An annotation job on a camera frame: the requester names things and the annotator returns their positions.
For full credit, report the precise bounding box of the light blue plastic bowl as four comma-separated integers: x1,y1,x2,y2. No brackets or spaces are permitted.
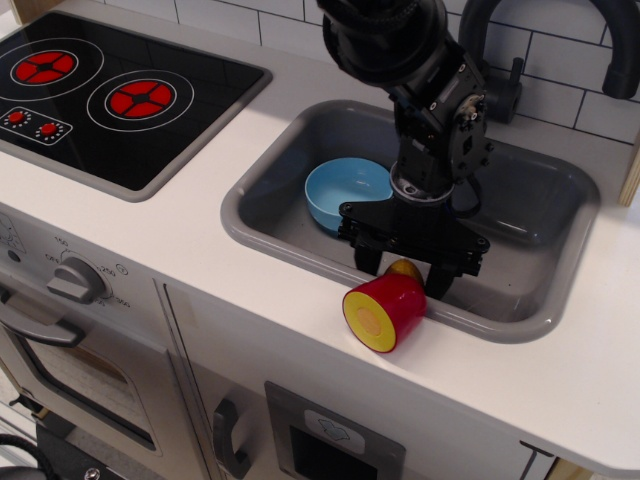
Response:
304,157,392,237

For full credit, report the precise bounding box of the grey oven knob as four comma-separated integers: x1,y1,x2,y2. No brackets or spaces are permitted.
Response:
47,257,106,305

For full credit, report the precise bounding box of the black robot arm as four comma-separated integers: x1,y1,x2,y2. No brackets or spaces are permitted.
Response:
318,1,493,299

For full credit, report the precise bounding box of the yellow toy corn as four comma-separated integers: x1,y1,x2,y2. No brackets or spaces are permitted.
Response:
384,258,424,284

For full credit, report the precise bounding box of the black toy faucet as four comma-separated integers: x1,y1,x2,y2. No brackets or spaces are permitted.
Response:
449,1,639,141

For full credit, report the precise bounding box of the grey toy sink basin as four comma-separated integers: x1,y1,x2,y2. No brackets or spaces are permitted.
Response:
221,101,600,343

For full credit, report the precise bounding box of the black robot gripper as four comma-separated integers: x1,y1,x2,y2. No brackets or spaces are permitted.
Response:
338,197,490,299

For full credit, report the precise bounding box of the toy oven door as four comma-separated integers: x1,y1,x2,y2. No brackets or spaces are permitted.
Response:
0,319,166,457

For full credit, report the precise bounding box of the red yellow toy fruit half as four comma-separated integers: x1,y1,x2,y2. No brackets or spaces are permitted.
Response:
342,274,427,353

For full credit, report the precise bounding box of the black toy stovetop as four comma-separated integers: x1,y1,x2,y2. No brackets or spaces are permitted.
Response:
1,12,272,202

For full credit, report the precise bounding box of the grey dishwasher panel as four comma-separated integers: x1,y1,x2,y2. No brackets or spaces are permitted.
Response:
264,381,406,480

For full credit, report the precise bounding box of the grey cabinet door handle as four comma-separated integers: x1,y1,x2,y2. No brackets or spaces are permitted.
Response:
212,399,251,479

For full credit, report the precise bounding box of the grey oven door handle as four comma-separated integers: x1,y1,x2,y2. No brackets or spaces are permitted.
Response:
1,286,85,348

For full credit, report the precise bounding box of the black cable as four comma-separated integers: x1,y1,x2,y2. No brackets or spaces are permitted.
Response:
0,432,56,480

